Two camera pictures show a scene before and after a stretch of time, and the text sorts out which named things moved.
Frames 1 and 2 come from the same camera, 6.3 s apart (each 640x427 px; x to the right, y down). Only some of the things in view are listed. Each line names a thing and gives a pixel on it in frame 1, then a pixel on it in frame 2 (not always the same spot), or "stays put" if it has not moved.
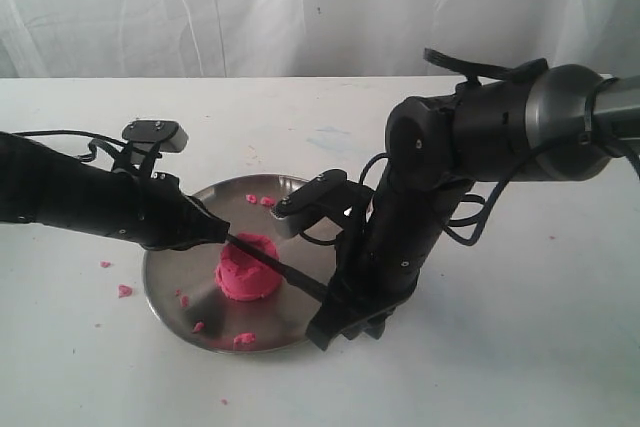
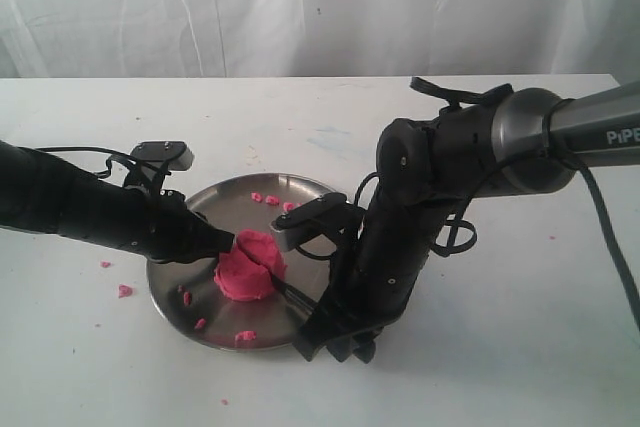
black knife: (292, 276) → (291, 294)
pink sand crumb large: (124, 291) stays put
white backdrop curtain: (313, 12) stays put
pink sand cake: (242, 276) stays put
